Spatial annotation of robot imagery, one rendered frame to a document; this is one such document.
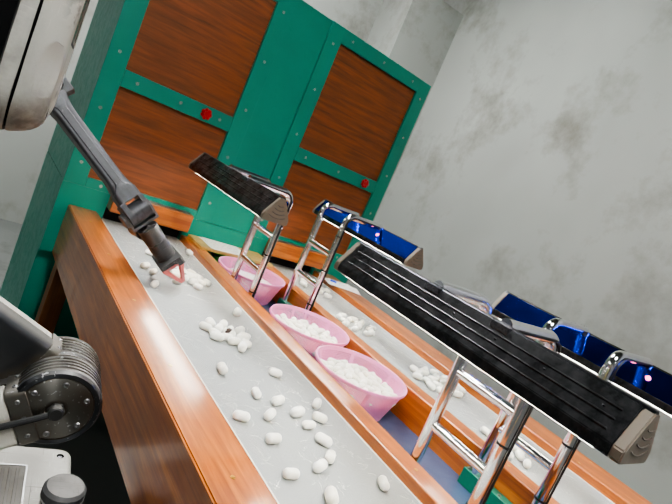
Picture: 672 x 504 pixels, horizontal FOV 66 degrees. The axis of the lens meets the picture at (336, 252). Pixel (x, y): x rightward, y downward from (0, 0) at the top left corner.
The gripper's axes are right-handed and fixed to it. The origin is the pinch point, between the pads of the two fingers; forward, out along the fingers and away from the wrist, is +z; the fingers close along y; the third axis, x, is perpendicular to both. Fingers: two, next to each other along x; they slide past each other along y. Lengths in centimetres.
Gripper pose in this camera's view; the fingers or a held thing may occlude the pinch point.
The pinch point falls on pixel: (181, 279)
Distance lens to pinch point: 159.0
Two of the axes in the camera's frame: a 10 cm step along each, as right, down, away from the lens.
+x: -7.9, 5.4, -3.0
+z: 3.2, 7.7, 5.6
